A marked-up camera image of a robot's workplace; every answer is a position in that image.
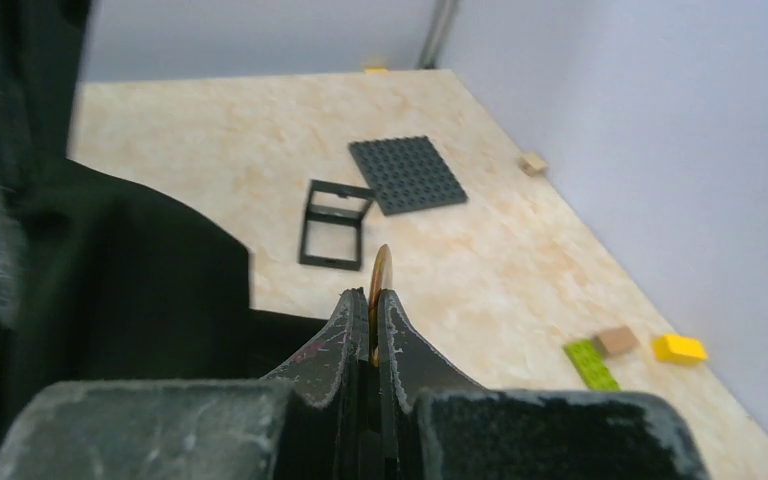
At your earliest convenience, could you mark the brown wooden block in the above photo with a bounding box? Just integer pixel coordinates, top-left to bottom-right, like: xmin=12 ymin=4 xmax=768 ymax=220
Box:
xmin=592 ymin=326 xmax=639 ymax=358

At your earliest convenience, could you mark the black square frame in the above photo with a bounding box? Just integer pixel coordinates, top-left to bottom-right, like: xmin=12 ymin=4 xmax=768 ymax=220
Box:
xmin=297 ymin=180 xmax=375 ymax=272

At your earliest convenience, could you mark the green lego brick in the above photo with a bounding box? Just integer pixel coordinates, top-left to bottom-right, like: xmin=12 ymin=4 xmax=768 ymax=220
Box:
xmin=563 ymin=339 xmax=621 ymax=391

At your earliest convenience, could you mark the dark grey lego baseplate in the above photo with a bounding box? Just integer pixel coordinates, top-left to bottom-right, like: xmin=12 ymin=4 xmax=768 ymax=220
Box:
xmin=348 ymin=136 xmax=468 ymax=216

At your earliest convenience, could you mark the black garment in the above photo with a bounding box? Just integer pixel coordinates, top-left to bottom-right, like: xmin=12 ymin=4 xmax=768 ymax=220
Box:
xmin=0 ymin=1 xmax=322 ymax=444

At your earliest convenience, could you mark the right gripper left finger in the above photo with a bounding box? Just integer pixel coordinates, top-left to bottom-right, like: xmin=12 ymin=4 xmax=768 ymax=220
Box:
xmin=0 ymin=289 xmax=367 ymax=479

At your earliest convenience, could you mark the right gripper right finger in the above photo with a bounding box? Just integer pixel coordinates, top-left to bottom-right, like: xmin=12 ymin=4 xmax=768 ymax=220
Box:
xmin=378 ymin=290 xmax=709 ymax=479

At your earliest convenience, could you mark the wooden cube by wall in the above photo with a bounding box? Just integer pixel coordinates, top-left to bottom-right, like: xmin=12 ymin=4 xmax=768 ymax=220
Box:
xmin=520 ymin=152 xmax=548 ymax=176

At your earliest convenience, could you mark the yellow lego brick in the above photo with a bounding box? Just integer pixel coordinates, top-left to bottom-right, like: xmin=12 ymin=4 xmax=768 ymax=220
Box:
xmin=652 ymin=334 xmax=708 ymax=366

